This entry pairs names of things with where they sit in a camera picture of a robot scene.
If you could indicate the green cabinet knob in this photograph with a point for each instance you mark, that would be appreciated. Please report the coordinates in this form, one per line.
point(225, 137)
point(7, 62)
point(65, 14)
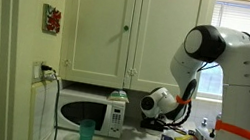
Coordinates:
point(126, 28)

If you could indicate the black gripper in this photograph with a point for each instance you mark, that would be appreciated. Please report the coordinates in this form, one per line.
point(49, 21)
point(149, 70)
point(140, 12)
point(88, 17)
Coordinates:
point(152, 127)

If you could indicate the cream wall cabinet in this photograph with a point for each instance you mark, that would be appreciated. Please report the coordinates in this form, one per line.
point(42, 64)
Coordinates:
point(98, 25)

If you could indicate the white plug adapter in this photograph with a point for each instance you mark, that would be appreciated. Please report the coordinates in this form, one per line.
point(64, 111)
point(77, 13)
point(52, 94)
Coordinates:
point(50, 75)

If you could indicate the white pump soap bottle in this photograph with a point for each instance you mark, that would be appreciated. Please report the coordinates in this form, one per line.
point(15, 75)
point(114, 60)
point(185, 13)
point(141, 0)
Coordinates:
point(203, 128)

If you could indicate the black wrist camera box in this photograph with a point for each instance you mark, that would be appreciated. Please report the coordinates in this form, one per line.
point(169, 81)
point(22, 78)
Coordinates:
point(154, 120)

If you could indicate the white microwave oven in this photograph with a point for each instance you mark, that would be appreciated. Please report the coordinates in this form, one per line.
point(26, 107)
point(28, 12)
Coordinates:
point(88, 108)

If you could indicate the red floral wall picture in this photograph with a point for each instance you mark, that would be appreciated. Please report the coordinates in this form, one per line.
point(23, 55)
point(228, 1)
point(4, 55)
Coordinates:
point(52, 18)

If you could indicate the green yellow sponge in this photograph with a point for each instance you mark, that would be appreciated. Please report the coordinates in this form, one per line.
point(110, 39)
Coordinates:
point(118, 96)

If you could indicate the cream wall power outlet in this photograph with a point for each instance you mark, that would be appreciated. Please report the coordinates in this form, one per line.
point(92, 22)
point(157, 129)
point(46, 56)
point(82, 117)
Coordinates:
point(36, 72)

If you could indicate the white cabinet latch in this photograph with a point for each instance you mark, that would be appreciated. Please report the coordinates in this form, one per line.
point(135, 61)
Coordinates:
point(67, 62)
point(131, 72)

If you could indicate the green plastic cup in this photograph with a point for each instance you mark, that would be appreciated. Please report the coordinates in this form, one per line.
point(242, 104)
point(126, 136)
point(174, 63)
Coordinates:
point(86, 134)

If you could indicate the chrome faucet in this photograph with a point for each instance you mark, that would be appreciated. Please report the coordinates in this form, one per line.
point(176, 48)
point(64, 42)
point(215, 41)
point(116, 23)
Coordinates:
point(218, 116)

